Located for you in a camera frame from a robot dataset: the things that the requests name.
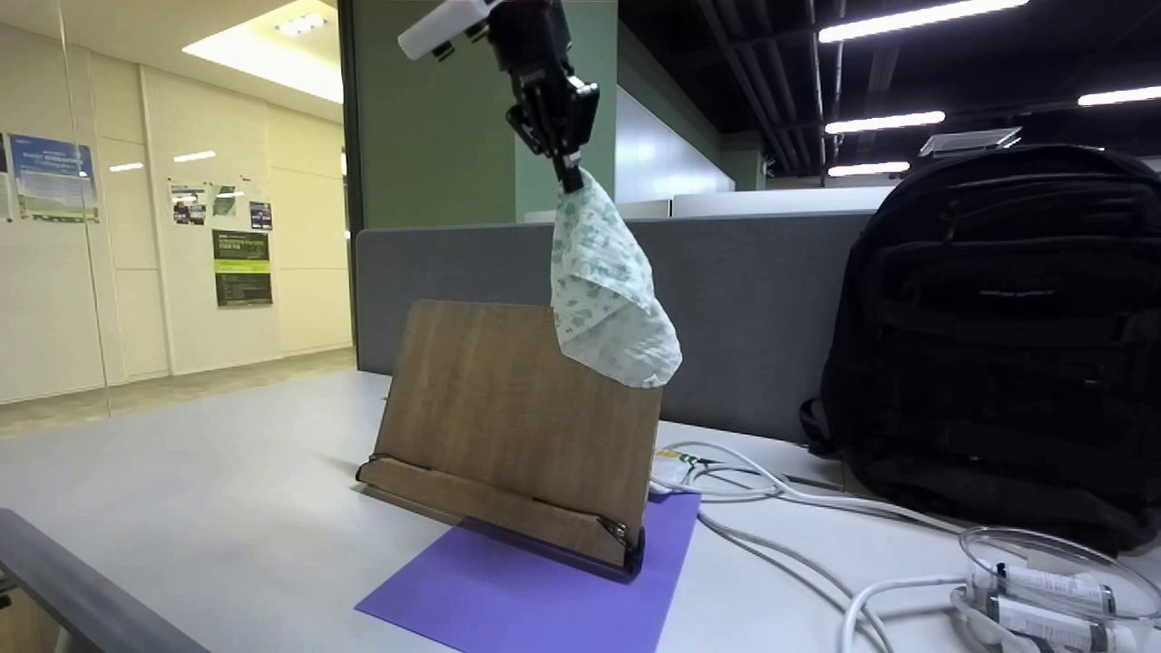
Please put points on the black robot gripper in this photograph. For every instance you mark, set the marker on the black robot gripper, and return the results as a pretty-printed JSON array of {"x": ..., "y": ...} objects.
[{"x": 552, "y": 108}]

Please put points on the green patterned white cloth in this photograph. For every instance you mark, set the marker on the green patterned white cloth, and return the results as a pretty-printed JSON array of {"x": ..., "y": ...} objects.
[{"x": 604, "y": 304}]

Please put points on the wooden book stand board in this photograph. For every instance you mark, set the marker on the wooden book stand board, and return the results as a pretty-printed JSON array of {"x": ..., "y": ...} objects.
[{"x": 491, "y": 424}]

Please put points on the purple paper sheet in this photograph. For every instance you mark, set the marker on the purple paper sheet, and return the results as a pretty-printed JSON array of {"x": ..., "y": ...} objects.
[{"x": 482, "y": 594}]

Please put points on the black backpack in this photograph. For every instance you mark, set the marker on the black backpack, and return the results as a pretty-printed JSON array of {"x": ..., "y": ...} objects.
[{"x": 1001, "y": 346}]

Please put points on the white power adapters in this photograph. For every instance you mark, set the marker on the white power adapters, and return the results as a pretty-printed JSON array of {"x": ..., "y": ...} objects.
[{"x": 1047, "y": 610}]

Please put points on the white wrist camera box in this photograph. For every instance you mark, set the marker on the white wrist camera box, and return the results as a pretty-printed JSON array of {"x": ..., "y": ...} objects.
[{"x": 439, "y": 28}]

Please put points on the dark wall sign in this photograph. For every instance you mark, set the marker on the dark wall sign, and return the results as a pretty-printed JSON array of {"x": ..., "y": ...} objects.
[{"x": 240, "y": 270}]

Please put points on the wall poster blue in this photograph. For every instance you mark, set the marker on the wall poster blue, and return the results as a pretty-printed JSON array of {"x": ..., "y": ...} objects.
[{"x": 54, "y": 181}]

